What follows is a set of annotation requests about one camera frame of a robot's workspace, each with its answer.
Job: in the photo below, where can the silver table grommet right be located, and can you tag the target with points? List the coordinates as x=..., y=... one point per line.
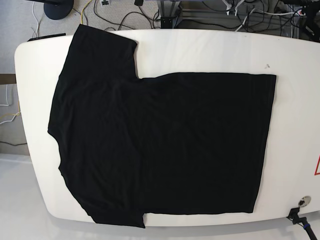
x=304, y=201

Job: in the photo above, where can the aluminium frame post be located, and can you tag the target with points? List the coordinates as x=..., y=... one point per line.
x=169, y=11

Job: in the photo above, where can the round dark stand base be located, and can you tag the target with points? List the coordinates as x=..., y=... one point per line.
x=57, y=9

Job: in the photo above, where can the red warning triangle sticker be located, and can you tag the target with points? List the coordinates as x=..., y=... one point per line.
x=317, y=171

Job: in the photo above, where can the black clamp with cable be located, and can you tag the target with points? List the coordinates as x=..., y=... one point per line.
x=294, y=217

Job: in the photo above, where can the black T-shirt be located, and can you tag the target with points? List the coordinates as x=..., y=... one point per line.
x=184, y=143

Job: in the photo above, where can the black flat bar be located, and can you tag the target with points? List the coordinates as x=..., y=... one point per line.
x=47, y=37

